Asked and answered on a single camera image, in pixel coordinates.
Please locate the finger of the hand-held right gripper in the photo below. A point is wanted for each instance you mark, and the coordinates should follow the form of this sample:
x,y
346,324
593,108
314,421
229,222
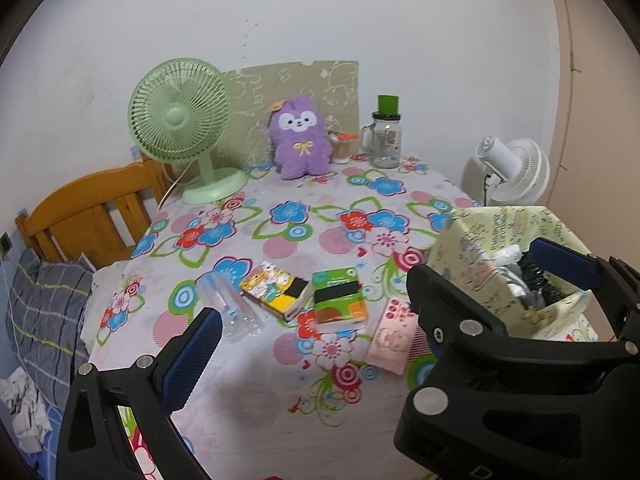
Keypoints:
x,y
450,310
565,265

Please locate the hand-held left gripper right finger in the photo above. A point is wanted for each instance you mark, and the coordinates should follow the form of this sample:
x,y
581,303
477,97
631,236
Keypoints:
x,y
436,348

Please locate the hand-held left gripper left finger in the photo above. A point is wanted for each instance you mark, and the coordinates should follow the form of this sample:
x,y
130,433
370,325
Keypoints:
x,y
192,360

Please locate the black crinkled bag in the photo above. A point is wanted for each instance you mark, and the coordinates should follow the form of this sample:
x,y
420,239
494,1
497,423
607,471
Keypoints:
x,y
537,275

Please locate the yellow patterned storage box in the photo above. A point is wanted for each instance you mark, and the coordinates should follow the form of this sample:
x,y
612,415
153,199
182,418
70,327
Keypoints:
x,y
465,265

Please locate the white soft packet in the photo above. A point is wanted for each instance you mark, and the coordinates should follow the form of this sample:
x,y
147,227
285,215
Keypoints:
x,y
507,255

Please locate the pink packet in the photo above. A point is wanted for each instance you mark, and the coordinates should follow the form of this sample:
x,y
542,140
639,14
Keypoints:
x,y
390,340

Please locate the green tissue pack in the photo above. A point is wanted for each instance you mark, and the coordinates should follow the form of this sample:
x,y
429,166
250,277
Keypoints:
x,y
350,310

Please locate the white standing fan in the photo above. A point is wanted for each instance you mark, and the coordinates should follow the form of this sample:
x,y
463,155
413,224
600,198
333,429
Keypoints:
x,y
525,170

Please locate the yellow cartoon tissue pack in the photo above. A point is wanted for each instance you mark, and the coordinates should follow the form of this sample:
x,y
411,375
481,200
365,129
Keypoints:
x,y
265,282

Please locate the beige door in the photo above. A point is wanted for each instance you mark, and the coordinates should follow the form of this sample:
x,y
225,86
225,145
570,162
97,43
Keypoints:
x,y
600,135

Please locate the floral tablecloth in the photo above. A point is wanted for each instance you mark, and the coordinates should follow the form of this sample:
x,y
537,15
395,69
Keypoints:
x,y
320,220

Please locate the grey plaid pillow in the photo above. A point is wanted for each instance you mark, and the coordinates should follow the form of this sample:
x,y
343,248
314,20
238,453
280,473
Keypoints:
x,y
45,300

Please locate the white crumpled cloth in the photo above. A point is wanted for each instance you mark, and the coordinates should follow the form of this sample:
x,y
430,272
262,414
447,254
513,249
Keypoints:
x,y
27,410

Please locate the glass jar with green lid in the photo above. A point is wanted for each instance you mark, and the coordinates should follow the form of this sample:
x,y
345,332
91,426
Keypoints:
x,y
387,145

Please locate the blue bed sheet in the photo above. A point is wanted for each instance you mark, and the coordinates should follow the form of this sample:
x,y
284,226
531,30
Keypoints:
x,y
42,460

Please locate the wooden bed headboard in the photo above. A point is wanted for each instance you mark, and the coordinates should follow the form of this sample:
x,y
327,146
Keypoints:
x,y
80,210

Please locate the small jar with orange lid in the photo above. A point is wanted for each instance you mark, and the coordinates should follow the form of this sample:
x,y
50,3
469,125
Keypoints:
x,y
342,152

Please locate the purple plush toy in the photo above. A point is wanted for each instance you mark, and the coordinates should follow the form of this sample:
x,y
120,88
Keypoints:
x,y
300,160

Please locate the green desk fan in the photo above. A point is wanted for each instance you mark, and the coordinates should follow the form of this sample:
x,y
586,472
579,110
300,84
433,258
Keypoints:
x,y
175,115

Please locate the green patterned board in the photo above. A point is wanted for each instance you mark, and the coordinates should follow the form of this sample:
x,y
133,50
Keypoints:
x,y
310,80

